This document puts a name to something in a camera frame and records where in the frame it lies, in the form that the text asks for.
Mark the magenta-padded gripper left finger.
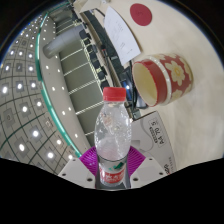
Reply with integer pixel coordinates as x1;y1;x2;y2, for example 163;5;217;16
57;145;102;188

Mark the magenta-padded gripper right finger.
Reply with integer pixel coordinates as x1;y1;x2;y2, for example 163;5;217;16
125;145;158;188

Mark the clear red-capped water bottle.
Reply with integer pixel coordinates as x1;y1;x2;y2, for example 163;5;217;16
94;86;133;191

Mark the white copy paper box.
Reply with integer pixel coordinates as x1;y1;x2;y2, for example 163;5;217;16
131;110;177;176

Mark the group of ceiling lights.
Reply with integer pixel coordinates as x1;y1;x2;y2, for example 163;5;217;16
0;13;84;164

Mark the red floral ceramic mug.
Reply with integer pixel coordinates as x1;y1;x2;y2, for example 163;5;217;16
131;53;194;108

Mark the group of black office chairs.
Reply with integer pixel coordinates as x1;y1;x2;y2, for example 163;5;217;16
78;28;111;91

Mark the long curved conference desk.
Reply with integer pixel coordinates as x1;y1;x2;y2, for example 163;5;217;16
71;0;129;84

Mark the white printed paper sheet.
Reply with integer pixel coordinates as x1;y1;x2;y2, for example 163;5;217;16
103;5;142;67

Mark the flat round red coaster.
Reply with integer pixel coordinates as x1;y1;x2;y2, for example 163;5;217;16
129;2;153;27

